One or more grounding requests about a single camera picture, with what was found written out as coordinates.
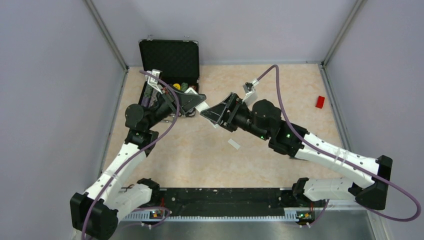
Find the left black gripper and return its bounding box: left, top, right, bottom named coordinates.
left=146, top=83, right=207, bottom=129

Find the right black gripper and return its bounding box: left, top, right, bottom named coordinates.
left=201, top=92, right=270, bottom=141

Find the white battery cover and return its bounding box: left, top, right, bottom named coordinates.
left=227, top=138, right=241, bottom=150

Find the white remote control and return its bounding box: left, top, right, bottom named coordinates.
left=184, top=87, right=218, bottom=129

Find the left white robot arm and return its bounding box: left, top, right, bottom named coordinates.
left=70, top=89, right=207, bottom=240

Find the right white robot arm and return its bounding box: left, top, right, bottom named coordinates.
left=200, top=93, right=393, bottom=211

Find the yellow round chip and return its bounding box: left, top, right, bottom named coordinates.
left=173, top=83, right=181, bottom=90

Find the black poker chip case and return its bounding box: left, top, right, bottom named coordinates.
left=138, top=39, right=200, bottom=124

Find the red building brick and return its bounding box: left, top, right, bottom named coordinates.
left=315, top=95, right=326, bottom=109

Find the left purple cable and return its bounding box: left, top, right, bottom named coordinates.
left=81, top=69, right=181, bottom=240

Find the purple cable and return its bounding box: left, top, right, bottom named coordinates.
left=255, top=64, right=422, bottom=223
left=81, top=69, right=181, bottom=240

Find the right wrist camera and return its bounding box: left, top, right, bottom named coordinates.
left=242, top=79, right=259, bottom=106

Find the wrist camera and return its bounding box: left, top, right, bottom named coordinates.
left=242, top=79, right=259, bottom=106
left=145, top=69, right=165, bottom=95

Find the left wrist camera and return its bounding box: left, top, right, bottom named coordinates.
left=145, top=69, right=165, bottom=95

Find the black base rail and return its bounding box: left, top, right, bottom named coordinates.
left=118, top=187, right=361, bottom=225

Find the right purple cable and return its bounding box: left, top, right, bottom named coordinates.
left=255, top=64, right=422, bottom=223

